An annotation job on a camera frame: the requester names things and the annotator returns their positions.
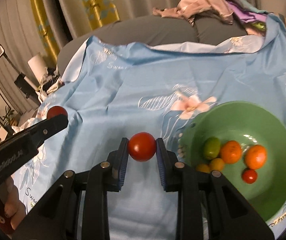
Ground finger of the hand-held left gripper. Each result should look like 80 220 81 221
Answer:
31 114 69 147

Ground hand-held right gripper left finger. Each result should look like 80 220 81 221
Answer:
13 137 129 240

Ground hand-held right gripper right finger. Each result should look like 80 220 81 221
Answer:
156 137 274 240

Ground red tomato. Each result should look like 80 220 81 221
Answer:
47 106 68 119
242 169 258 184
128 132 156 162

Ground orange mandarin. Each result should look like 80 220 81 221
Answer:
220 140 242 164
244 144 267 170

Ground green plastic bowl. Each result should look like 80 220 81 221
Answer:
181 101 286 222

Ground person's left hand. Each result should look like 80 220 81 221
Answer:
0 177 28 232

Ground white crumpled paper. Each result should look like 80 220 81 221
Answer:
13 119 36 136

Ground potted green plant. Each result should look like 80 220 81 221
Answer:
2 106 16 128

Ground pile of household clutter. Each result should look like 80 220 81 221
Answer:
37 66 65 98

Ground green-yellow round fruit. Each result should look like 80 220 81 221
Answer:
203 137 221 160

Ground black stick vacuum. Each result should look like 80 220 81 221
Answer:
0 44 40 99

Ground white cylinder lamp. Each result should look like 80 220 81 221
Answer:
27 52 47 84

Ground light blue floral sheet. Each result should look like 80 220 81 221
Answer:
8 12 286 240

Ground yellow patterned curtain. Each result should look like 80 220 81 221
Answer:
28 0 60 59
77 0 121 29

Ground grey sofa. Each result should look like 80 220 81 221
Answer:
57 0 286 80

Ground beige pink garment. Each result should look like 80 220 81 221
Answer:
153 0 234 27

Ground purple cloth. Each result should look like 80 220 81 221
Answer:
226 0 268 23

